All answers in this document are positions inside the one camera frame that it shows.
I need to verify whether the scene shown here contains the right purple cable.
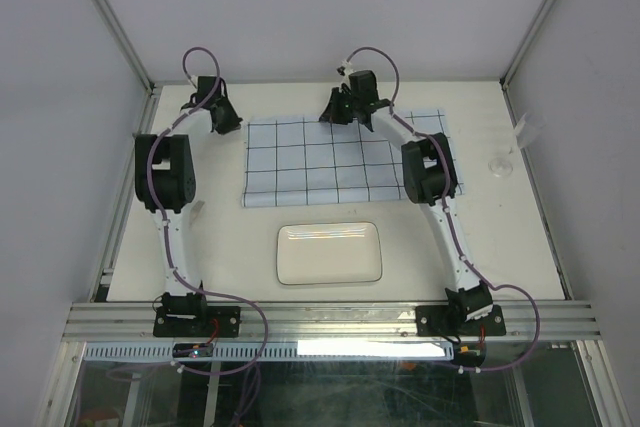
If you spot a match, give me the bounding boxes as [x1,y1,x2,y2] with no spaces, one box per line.
[335,46,541,374]

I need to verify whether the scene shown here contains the blue checkered cloth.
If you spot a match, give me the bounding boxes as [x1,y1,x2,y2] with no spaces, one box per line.
[241,107,469,209]

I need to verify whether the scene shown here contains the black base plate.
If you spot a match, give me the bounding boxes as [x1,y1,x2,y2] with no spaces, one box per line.
[153,306,241,338]
[414,305,506,338]

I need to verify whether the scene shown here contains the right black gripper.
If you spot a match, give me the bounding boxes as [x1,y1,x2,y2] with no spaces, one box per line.
[318,86,360,124]

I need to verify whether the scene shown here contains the right aluminium frame post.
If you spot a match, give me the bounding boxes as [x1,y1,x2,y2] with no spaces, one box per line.
[499,0,587,91]

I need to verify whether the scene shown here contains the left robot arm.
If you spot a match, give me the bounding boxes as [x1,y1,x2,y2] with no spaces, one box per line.
[134,76,242,336]

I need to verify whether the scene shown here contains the left aluminium frame post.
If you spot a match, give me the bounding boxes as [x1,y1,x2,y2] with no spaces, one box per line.
[91,0,155,94]

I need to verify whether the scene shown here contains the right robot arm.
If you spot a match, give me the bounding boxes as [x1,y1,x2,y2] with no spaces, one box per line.
[319,67,493,334]

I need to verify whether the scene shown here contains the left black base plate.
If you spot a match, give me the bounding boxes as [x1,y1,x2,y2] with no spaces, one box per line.
[153,306,241,338]

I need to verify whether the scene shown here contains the aluminium frame post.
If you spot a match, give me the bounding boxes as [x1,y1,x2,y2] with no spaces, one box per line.
[499,0,587,91]
[91,0,155,94]

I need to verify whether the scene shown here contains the purple cable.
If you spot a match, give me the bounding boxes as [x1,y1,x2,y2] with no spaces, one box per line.
[104,46,271,427]
[335,46,541,374]

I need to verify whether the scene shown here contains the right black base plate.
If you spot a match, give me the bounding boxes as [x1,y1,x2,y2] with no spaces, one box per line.
[414,305,506,338]

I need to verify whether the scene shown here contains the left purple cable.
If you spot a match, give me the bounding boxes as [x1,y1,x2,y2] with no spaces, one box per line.
[104,46,271,427]

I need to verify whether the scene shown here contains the white rectangular plate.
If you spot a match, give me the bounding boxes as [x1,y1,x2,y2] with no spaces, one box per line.
[276,222,383,286]

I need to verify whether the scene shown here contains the white slotted cable duct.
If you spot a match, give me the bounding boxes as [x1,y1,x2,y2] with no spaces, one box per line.
[85,339,454,363]

